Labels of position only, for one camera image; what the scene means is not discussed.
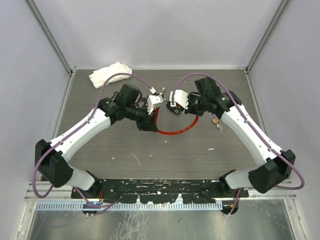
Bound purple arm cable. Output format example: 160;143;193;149
32;72;157;199
172;72;306;190

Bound small brass padlock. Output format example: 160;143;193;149
208;113;220;125

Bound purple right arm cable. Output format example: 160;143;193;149
172;72;306;190

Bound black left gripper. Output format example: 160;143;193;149
125;101;157;131

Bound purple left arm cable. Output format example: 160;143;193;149
32;72;157;199

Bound aluminium frame rail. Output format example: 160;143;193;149
24;181;76;201

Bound black padlock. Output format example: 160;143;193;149
166;102;181;115

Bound white cloth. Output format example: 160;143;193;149
88;62;133;89

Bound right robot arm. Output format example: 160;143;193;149
186;77;296;197

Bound red cable lock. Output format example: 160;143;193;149
154;98;200;136

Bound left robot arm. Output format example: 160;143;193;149
35;83;163;198

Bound small silver keys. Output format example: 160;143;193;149
216;123;223;133

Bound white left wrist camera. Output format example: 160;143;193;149
147;95;164;115

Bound blue slotted cable duct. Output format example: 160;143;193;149
35;200;223;211

